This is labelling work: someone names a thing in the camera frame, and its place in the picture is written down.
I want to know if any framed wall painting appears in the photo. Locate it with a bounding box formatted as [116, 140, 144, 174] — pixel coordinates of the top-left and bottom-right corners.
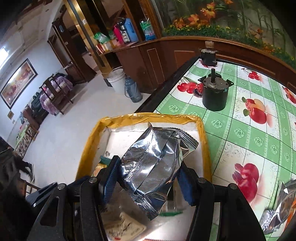
[1, 58, 38, 109]

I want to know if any flower mural panel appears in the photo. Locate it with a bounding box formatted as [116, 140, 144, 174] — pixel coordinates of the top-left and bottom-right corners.
[152, 0, 295, 68]

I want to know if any white plastic bucket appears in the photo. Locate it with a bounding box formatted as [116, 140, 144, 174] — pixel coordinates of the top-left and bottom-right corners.
[107, 66, 126, 95]

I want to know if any silver foil packet on table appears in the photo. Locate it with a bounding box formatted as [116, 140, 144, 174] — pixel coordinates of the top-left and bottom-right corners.
[259, 180, 295, 235]

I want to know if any green fruit pattern tablecloth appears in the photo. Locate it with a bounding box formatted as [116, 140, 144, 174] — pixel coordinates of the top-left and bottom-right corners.
[136, 58, 296, 241]

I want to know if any silver foil snack bag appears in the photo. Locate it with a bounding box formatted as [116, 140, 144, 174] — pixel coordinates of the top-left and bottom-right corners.
[119, 123, 199, 220]

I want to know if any small black jar with cork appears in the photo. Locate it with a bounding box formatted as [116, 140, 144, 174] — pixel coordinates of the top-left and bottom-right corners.
[200, 41, 217, 67]

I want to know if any white box with yellow tape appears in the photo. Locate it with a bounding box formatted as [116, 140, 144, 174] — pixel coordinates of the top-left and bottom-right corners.
[77, 113, 214, 240]

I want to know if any wooden chair with cloth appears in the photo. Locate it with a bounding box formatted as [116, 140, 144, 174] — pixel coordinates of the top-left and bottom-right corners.
[39, 73, 74, 116]

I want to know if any cracker pack green wrapper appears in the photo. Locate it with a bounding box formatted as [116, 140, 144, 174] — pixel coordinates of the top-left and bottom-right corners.
[100, 155, 112, 166]

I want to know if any grey thermos flask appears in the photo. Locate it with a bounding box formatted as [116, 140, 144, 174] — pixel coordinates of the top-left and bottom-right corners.
[125, 76, 142, 103]

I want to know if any black cylindrical motor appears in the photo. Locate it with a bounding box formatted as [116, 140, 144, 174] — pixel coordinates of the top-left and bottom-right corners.
[200, 68, 234, 111]

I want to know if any blue thermos jug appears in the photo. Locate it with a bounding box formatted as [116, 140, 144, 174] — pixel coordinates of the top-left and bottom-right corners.
[125, 18, 138, 42]

